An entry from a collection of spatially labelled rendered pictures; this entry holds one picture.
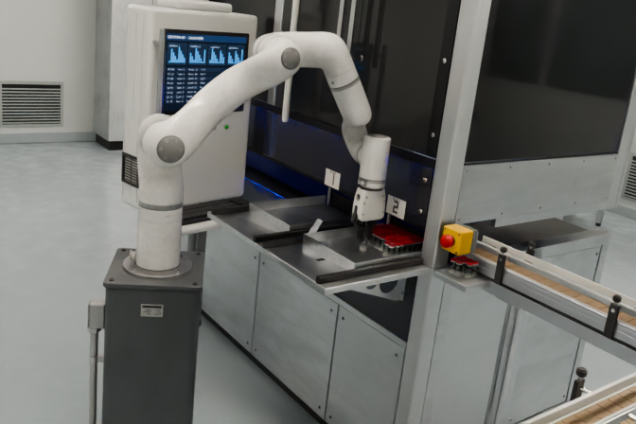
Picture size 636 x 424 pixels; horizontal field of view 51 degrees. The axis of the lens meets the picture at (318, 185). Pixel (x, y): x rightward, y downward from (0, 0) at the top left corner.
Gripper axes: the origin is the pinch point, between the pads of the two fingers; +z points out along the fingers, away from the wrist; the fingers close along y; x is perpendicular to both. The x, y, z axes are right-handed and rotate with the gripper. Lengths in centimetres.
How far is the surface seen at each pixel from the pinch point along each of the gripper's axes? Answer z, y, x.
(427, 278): 9.5, 10.8, -19.1
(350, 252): 5.6, -5.0, -0.1
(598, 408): 1, -19, -94
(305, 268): 5.9, -26.0, -5.2
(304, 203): 4.5, 8.6, 45.4
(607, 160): -24, 96, -21
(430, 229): -5.9, 10.8, -17.1
